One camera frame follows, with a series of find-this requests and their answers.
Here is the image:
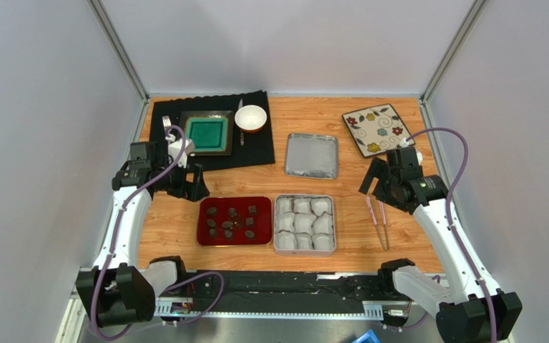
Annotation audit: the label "black cloth placemat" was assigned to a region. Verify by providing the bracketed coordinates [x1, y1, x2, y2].
[149, 91, 275, 172]

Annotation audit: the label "silver knife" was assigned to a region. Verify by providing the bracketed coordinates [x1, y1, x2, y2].
[237, 98, 244, 146]

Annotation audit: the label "red lacquer tray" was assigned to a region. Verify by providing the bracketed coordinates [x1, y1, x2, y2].
[196, 197, 274, 247]

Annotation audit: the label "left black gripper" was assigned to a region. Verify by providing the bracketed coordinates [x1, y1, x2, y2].
[152, 156, 209, 202]

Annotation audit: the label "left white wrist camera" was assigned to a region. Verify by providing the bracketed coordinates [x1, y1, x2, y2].
[165, 134, 194, 168]

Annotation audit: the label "floral square plate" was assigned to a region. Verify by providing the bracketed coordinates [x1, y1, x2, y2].
[342, 104, 415, 158]

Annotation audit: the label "blue plastic bin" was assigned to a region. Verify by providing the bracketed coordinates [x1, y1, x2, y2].
[352, 330, 380, 343]

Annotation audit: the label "silver tin lid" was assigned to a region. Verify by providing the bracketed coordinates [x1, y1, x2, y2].
[285, 133, 339, 180]

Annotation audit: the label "silver fork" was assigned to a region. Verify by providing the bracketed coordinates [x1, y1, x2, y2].
[162, 115, 172, 141]

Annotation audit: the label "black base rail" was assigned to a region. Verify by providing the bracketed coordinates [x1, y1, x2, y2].
[154, 271, 410, 327]

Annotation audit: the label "white bowl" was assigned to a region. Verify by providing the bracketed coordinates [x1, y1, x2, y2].
[234, 105, 267, 133]

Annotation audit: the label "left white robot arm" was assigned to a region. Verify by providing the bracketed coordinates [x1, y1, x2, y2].
[75, 139, 209, 329]

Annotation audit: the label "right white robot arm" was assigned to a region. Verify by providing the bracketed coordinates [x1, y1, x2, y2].
[359, 146, 523, 342]

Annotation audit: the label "silver tin with paper cups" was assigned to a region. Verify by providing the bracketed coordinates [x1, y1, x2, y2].
[272, 194, 337, 257]

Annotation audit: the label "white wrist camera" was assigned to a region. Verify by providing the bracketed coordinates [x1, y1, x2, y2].
[165, 134, 194, 168]
[397, 139, 423, 167]

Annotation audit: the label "pink handled metal tongs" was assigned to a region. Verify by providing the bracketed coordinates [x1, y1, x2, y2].
[365, 196, 390, 251]

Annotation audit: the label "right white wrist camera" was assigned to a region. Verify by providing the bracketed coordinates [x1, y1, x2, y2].
[397, 139, 423, 167]

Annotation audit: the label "green square plate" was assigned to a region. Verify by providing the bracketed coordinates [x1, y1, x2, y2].
[179, 111, 233, 156]

